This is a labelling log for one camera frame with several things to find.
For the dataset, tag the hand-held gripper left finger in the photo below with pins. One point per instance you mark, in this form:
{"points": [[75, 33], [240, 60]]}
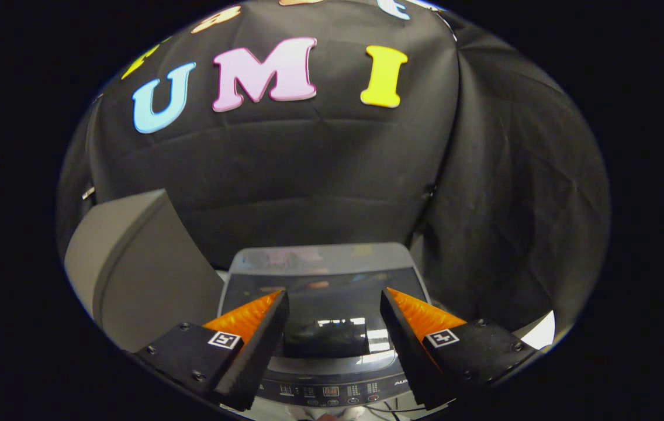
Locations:
{"points": [[256, 362]]}

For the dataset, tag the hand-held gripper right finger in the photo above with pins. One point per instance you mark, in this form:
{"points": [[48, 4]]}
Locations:
{"points": [[408, 356]]}

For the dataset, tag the grey washing machine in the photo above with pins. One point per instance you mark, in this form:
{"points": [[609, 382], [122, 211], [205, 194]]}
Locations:
{"points": [[332, 390]]}

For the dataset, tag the black backdrop cloth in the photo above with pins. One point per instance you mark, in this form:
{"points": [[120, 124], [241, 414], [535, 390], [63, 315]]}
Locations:
{"points": [[308, 175]]}

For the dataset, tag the silver clip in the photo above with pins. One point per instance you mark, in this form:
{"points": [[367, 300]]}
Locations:
{"points": [[87, 193]]}

